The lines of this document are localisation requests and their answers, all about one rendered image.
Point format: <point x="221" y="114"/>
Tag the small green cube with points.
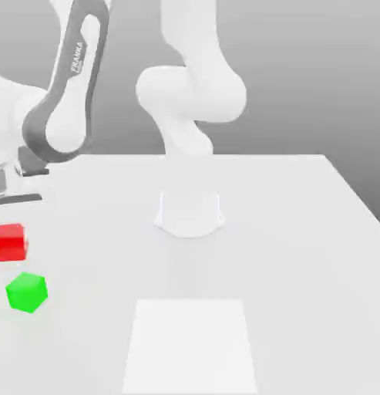
<point x="25" y="293"/>

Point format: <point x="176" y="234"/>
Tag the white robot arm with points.
<point x="192" y="95"/>

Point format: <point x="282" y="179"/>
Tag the small red cube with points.
<point x="9" y="243"/>

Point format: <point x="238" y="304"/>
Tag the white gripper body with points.
<point x="14" y="199"/>

